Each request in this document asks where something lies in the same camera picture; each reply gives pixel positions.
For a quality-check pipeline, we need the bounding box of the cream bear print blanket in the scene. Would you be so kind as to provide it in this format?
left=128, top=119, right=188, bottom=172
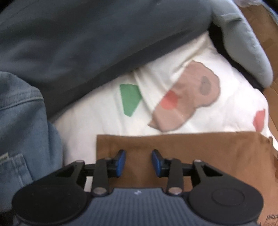
left=54, top=33, right=271, bottom=164

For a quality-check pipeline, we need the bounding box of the grey green garment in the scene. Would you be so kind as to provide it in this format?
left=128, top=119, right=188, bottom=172
left=1, top=72, right=62, bottom=212

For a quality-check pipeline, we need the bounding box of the black cloth under neck pillow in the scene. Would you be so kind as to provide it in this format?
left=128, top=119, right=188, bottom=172
left=207, top=21, right=264, bottom=90

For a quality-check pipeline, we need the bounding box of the grey neck pillow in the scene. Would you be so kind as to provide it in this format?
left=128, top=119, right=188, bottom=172
left=211, top=1, right=273, bottom=88

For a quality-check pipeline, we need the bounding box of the flattened brown cardboard box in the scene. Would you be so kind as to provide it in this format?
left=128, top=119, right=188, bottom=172
left=238, top=4, right=278, bottom=133

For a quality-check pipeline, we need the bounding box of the brown printed t-shirt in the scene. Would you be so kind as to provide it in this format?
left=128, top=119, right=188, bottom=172
left=96, top=131, right=278, bottom=226

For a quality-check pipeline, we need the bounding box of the dark grey pillow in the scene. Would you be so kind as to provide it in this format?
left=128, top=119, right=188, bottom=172
left=1, top=1, right=212, bottom=116

